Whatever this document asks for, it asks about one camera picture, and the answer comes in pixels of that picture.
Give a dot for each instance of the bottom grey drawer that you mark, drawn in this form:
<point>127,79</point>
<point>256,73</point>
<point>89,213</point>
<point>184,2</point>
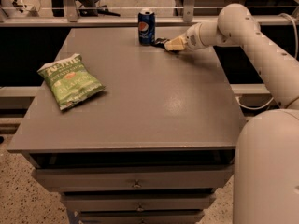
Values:
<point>146,217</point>

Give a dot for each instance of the grey drawer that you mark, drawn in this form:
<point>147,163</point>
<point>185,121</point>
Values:
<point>139,202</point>
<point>146,217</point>
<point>133,178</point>

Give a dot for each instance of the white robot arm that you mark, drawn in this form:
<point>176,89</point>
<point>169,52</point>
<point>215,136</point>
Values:
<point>266,178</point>

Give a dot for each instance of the middle grey drawer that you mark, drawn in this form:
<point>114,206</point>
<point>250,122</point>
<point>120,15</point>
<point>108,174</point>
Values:
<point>139,202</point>

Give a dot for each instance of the top grey drawer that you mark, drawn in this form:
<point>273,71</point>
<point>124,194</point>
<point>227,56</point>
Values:
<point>133,178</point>

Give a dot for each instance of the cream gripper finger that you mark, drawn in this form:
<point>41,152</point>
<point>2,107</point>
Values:
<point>176,44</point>

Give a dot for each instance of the blue pepsi can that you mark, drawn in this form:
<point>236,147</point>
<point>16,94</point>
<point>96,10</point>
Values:
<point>146,26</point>

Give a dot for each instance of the green jalapeno chip bag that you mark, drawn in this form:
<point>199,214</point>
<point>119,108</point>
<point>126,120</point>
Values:
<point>69,81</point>

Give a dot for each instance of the grey drawer cabinet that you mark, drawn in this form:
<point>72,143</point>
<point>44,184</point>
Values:
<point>157,109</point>

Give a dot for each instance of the black rxbar chocolate bar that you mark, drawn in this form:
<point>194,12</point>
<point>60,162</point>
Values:
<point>160,42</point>

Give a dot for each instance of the metal railing frame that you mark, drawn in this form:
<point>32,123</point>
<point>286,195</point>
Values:
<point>38,13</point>

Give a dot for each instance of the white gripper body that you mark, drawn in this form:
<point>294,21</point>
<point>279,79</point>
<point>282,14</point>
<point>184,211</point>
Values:
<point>191,37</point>

